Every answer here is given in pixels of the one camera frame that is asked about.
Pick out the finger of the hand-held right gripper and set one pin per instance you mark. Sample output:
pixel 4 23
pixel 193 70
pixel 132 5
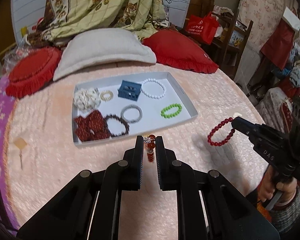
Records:
pixel 241 125

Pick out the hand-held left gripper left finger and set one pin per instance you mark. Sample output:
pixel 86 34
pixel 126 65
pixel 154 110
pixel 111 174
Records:
pixel 140 160

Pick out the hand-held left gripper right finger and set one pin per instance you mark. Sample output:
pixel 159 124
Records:
pixel 159 160

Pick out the white cardboard tray box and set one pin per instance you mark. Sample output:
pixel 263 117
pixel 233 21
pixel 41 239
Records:
pixel 150 105

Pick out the dark red polka-dot scrunchie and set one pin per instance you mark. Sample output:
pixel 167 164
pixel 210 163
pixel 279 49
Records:
pixel 85 127

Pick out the blue hair claw clip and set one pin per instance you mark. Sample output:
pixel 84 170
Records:
pixel 123 90

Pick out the white cherry-print scrunchie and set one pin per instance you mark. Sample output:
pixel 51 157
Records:
pixel 86 98

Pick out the person's right forearm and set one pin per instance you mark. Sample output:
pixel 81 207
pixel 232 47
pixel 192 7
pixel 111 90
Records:
pixel 292 215

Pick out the person's right hand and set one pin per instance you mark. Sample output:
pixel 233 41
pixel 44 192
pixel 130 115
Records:
pixel 266 187

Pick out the pile of clothes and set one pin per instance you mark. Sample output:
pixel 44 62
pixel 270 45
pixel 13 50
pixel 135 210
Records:
pixel 293 75

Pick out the wooden shelf rack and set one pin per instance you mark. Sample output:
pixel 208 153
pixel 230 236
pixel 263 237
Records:
pixel 246 37

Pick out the red hanging garment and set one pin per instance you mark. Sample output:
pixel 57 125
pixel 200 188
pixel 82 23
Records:
pixel 280 45

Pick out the large red ruffled pillow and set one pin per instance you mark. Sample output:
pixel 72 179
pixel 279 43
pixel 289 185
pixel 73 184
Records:
pixel 175 47

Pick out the red shopping bag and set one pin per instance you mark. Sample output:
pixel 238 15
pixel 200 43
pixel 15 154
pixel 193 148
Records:
pixel 200 27

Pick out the beige pillow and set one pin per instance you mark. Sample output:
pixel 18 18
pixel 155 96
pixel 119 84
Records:
pixel 102 50

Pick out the white paper box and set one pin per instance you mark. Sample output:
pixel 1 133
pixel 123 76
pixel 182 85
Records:
pixel 292 17

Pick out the hairpin with beige square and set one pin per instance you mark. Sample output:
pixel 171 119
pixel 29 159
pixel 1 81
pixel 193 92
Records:
pixel 20 143

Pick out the round red ruffled pillow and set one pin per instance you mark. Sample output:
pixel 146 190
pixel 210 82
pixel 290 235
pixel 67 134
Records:
pixel 30 70

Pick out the purple flowered blanket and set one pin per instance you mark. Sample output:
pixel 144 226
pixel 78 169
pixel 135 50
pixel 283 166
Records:
pixel 0 120

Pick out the floral green quilt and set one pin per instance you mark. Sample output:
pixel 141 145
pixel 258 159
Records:
pixel 102 2

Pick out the clear plastic bag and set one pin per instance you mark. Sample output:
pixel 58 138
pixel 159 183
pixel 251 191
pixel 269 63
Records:
pixel 13 56

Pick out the pink floral wall cloth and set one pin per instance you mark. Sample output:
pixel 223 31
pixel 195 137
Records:
pixel 260 5

